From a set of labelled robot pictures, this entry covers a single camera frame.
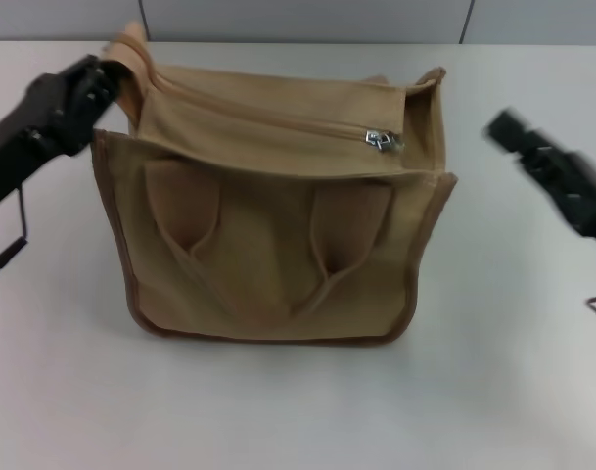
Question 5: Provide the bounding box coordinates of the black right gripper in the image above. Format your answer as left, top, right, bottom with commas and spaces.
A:
481, 108, 596, 242

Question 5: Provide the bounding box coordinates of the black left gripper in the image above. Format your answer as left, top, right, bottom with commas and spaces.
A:
0, 54, 129, 217

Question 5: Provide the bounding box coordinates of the silver metal zipper pull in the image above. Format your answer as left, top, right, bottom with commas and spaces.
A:
364, 127, 407, 157

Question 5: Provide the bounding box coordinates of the khaki canvas food bag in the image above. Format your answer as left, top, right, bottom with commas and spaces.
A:
91, 20, 460, 351

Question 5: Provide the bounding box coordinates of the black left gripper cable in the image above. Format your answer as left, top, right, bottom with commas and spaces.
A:
0, 187, 32, 297

